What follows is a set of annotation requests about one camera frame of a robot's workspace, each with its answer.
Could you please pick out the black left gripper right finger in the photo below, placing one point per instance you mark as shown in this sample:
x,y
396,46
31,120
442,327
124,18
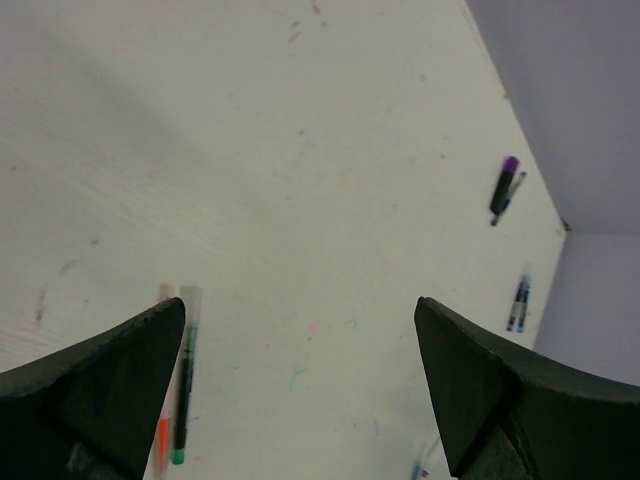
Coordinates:
x,y
506,412

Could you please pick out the blue ballpoint pen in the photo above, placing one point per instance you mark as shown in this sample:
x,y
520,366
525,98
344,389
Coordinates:
x,y
510,194

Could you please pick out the dark blue gel pen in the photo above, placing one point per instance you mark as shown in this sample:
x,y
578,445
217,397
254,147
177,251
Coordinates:
x,y
519,309

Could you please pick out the orange clear pen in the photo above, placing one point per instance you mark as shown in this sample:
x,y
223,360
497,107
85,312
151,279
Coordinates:
x,y
163,435

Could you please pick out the green gel pen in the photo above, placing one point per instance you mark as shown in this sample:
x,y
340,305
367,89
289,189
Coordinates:
x,y
191,296

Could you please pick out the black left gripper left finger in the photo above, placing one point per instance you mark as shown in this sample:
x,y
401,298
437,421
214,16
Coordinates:
x,y
90,411

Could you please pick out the purple capped black marker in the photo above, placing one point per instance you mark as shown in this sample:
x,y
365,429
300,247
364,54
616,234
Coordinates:
x,y
503,184

